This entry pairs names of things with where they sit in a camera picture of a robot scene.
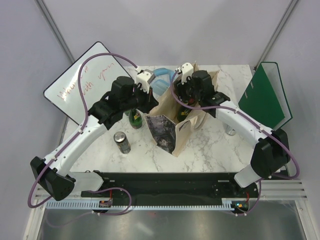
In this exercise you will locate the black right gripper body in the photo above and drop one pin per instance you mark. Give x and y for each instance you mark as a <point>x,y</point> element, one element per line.
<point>186,92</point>

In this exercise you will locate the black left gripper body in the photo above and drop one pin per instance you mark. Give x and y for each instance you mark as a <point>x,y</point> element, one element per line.
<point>140,100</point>

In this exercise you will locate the cream canvas Monet tote bag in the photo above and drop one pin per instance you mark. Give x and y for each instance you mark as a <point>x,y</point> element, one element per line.
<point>169,134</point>

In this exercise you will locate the Coca-Cola glass bottle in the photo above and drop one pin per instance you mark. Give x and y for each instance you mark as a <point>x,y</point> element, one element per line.
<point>183,111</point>

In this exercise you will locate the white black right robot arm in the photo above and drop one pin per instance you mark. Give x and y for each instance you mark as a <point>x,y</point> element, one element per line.
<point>270,147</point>

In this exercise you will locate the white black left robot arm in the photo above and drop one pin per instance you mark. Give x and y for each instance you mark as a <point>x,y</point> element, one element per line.
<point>53,172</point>

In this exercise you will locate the green Perrier bottle front left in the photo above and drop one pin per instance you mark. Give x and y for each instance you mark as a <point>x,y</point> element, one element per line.
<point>135,119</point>

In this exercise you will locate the black Schweppes drink can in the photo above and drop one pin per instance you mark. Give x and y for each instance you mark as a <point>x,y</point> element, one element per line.
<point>122,142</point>

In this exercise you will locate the white dry-erase board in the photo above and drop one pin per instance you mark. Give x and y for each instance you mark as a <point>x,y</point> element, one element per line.
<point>96,79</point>

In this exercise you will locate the silver Red Bull can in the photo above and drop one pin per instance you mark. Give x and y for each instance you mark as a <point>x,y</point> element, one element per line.
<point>230,131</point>

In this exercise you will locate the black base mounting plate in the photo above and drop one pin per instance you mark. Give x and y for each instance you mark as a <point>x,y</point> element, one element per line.
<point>171,188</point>

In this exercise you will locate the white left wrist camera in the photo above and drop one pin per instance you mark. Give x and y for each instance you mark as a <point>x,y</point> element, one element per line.
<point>144,78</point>

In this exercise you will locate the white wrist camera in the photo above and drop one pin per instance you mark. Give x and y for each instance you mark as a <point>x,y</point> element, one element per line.
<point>144,78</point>
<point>185,70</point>

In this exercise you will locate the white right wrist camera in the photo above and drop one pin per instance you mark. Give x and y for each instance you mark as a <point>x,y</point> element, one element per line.
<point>185,70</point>

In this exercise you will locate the green ring binder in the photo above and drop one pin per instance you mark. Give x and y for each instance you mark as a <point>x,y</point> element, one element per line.
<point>264,98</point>

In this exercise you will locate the light blue slotted cable duct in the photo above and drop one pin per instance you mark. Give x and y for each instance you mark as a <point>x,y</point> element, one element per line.
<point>103,204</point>

